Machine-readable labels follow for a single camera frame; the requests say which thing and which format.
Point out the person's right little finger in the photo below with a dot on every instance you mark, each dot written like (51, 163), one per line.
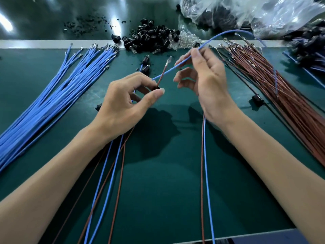
(196, 91)

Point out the person's right middle finger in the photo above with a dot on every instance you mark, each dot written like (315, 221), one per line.
(185, 73)

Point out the person's right thumb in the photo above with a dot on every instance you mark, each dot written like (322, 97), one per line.
(197, 59)

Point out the pile of clear bulbs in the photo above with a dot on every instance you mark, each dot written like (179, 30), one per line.
(185, 39)

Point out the clear plastic bag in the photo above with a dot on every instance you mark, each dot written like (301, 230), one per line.
(241, 12)

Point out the small black cap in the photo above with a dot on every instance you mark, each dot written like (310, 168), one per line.
(155, 87)
(146, 59)
(98, 107)
(145, 69)

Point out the person's left hand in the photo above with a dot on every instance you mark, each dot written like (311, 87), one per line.
(119, 104)

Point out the pile of black caps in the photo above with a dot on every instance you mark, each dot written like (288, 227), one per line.
(149, 35)

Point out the person's right forearm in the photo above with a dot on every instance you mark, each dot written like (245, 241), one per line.
(274, 170)

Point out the scattered black crumbs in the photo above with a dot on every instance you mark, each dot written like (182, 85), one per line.
(86, 24)

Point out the person's right hand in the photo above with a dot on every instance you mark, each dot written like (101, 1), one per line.
(213, 83)

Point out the person's left thumb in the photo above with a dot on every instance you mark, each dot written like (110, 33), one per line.
(149, 99)

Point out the person's left forearm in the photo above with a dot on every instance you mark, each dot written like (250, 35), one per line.
(50, 180)

